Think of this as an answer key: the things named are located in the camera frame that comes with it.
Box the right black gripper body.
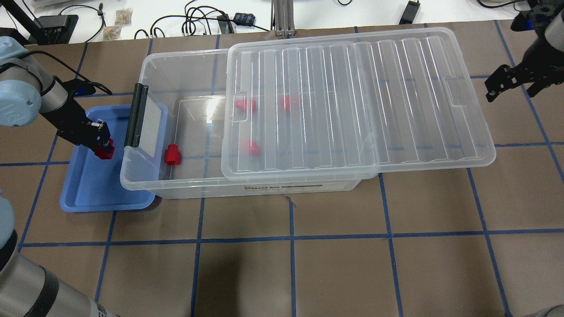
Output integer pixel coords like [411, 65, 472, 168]
[485, 62, 564, 96]

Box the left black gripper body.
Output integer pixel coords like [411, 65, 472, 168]
[55, 99, 111, 152]

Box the red block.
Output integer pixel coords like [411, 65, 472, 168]
[234, 98, 256, 113]
[247, 139, 261, 156]
[94, 138, 115, 160]
[163, 143, 182, 166]
[280, 96, 302, 112]

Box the clear plastic box lid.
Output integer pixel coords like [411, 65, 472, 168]
[220, 27, 496, 182]

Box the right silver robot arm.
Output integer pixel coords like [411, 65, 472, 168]
[485, 0, 564, 103]

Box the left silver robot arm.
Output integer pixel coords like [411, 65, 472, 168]
[0, 36, 115, 160]

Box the blue plastic tray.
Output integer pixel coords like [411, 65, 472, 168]
[59, 103, 171, 213]

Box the black device box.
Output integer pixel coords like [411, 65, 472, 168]
[34, 14, 79, 44]

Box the clear plastic storage box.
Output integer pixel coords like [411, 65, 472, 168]
[137, 49, 374, 200]

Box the small parts bag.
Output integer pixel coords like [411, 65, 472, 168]
[102, 25, 122, 41]
[115, 8, 133, 26]

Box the black power adapter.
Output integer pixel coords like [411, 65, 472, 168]
[398, 0, 420, 25]

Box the black blue connector plug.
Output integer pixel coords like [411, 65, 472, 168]
[232, 12, 256, 27]

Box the black box latch handle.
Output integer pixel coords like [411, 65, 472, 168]
[124, 83, 148, 147]

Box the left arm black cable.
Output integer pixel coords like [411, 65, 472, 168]
[18, 50, 112, 96]

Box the black cable bundle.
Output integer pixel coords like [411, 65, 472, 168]
[134, 0, 270, 40]

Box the aluminium frame post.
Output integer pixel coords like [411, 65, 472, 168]
[271, 0, 296, 37]

